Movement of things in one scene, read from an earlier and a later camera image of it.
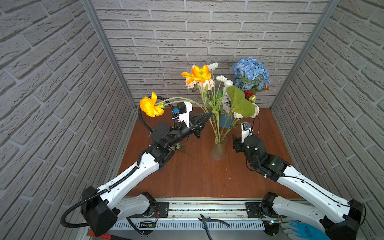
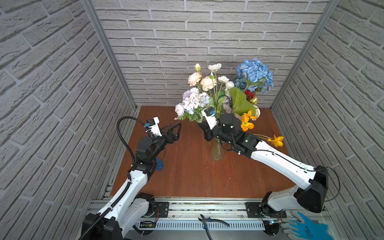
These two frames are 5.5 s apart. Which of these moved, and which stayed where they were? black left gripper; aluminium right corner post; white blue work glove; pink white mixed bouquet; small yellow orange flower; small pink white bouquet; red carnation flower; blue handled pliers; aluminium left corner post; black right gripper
Moved: small pink white bouquet; black right gripper; red carnation flower; small yellow orange flower; black left gripper
Stayed: pink white mixed bouquet; blue handled pliers; aluminium left corner post; white blue work glove; aluminium right corner post
